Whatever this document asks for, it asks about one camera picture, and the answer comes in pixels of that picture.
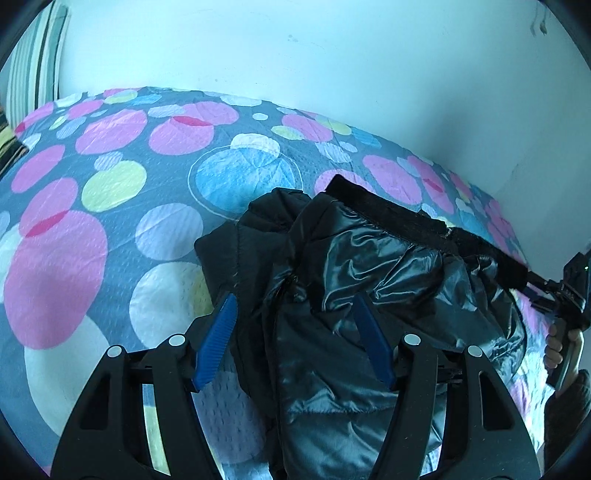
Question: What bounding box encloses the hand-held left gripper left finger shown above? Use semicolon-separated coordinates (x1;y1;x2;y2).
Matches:
50;293;238;480

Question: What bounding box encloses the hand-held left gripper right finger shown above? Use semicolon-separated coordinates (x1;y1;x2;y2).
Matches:
353;292;543;480

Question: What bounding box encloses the striped yellow black pillow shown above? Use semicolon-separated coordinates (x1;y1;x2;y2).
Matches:
0;106;31;174

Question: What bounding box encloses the black puffer jacket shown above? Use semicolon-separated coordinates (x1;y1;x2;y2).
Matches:
194;174;532;480

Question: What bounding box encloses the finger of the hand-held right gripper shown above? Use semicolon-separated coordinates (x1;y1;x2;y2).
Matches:
526;271;561;291
530;288;560;315

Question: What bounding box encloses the striped padded headboard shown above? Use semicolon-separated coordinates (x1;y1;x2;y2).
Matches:
4;0;72;125

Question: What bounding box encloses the person's right forearm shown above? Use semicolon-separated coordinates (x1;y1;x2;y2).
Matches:
542;369;591;476

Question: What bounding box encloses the hanging white cable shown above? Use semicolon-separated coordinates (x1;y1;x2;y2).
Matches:
531;0;550;37

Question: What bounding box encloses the person's right hand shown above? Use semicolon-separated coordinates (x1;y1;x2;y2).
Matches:
544;323;586;393

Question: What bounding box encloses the bed with polka dot sheet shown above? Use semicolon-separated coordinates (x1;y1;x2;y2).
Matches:
0;88;555;480

